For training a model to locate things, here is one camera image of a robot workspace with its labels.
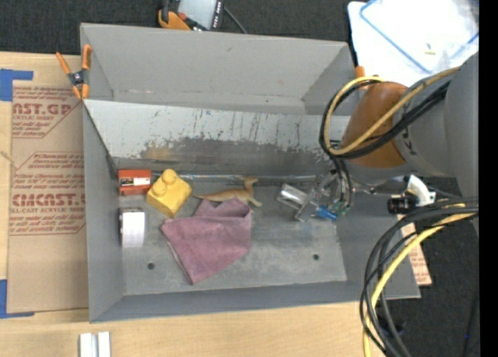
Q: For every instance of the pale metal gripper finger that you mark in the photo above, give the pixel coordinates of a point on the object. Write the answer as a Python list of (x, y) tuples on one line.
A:
[(292, 194), (305, 211)]

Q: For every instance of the grey metal bin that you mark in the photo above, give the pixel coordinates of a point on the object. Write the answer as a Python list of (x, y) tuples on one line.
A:
[(280, 246)]

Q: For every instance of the tan toy dinosaur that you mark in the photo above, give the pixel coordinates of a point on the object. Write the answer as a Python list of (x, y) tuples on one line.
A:
[(233, 194)]

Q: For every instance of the pink cloth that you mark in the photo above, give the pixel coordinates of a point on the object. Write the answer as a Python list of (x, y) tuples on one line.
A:
[(212, 239)]

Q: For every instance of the yellow toy building block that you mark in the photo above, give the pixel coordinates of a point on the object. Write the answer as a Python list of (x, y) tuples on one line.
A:
[(169, 194)]

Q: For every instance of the red box with label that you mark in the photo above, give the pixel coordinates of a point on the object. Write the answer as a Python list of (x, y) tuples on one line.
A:
[(134, 182)]

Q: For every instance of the brown cardboard board red print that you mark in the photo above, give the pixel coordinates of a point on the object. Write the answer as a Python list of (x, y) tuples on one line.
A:
[(46, 176)]

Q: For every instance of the black cylinder on white bracket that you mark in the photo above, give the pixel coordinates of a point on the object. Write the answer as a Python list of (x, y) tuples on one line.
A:
[(404, 204)]

